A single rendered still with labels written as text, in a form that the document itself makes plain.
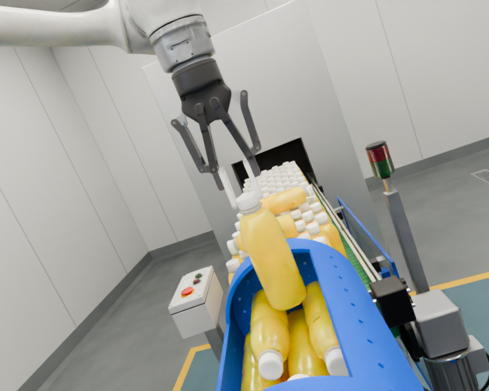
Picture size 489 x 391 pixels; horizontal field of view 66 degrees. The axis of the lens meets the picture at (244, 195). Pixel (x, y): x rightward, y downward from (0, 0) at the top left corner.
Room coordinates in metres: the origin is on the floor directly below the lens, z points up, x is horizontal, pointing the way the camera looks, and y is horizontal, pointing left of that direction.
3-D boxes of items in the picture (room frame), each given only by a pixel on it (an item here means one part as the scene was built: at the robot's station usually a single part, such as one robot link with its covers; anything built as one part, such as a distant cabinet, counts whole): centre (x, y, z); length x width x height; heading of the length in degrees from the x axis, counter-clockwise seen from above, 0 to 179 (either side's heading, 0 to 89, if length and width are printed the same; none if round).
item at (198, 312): (1.02, 0.24, 1.05); 0.20 x 0.10 x 0.10; 173
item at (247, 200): (0.62, 0.00, 1.35); 0.04 x 0.04 x 0.02
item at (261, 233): (0.62, 0.00, 1.25); 0.07 x 0.07 x 0.19
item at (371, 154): (1.12, -0.43, 1.23); 0.06 x 0.06 x 0.04
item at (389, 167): (1.12, -0.43, 1.18); 0.06 x 0.06 x 0.05
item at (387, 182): (1.12, -0.43, 1.18); 0.06 x 0.06 x 0.16
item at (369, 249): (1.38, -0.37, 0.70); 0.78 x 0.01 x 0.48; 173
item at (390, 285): (0.80, -0.23, 0.95); 0.10 x 0.07 x 0.10; 83
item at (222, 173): (0.62, 0.02, 1.39); 0.03 x 0.01 x 0.07; 172
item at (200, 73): (0.62, 0.00, 1.55); 0.08 x 0.07 x 0.09; 82
